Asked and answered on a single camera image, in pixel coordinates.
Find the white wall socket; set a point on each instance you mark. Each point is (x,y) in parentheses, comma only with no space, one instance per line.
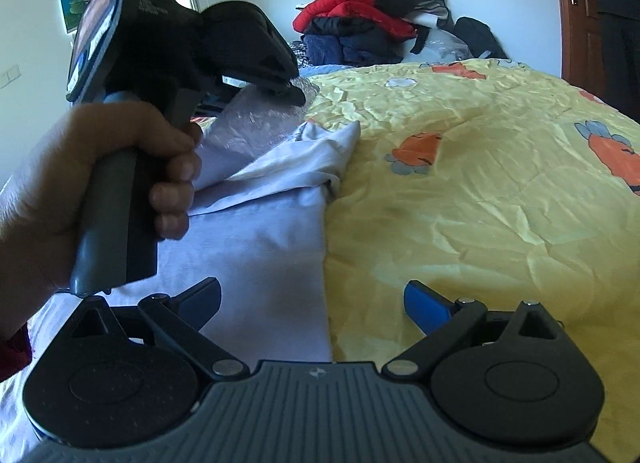
(10,77)

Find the black white patterned cloth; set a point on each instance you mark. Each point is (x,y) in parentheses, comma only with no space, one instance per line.
(300,58)

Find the blue bed sheet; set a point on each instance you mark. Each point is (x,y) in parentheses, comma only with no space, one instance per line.
(350,68)

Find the red jacket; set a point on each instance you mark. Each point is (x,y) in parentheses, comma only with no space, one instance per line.
(345,3)

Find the light grey knit garment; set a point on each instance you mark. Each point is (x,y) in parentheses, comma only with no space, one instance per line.
(250,143)

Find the navy blue jacket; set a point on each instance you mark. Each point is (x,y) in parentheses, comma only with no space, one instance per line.
(350,45)

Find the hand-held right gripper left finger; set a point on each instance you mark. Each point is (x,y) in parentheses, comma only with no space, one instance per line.
(202,295)

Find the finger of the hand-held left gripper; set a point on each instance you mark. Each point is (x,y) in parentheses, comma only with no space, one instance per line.
(275,40)
(287,94)

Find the clear plastic bag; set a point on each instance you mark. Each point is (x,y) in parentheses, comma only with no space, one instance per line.
(445,45)

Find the black grey garment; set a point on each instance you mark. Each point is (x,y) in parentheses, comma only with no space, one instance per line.
(412,3)

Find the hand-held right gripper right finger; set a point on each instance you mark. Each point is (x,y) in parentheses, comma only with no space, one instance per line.
(425,308)

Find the window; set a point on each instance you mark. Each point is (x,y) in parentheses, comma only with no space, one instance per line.
(192,2)

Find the person's left hand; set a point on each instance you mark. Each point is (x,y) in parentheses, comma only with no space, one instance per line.
(45,203)

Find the yellow printed blanket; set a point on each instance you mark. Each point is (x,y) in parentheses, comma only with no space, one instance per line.
(475,203)

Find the black bag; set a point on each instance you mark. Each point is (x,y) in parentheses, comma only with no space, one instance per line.
(480,38)

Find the pale lavender garment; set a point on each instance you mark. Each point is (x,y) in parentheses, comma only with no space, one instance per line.
(260,253)

